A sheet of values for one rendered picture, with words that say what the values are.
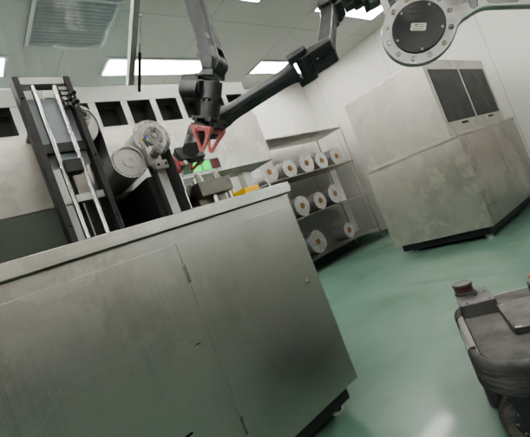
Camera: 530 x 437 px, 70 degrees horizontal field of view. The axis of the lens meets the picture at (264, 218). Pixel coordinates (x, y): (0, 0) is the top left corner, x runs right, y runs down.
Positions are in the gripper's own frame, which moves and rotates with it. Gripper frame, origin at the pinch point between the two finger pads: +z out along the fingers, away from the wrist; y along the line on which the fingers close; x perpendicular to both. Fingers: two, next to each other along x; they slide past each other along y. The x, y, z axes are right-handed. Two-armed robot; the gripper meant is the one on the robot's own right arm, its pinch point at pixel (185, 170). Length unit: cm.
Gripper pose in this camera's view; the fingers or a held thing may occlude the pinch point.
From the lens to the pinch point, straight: 151.2
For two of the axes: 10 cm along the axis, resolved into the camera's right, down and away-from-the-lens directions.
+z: -3.4, 6.7, 6.6
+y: 7.4, -2.5, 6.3
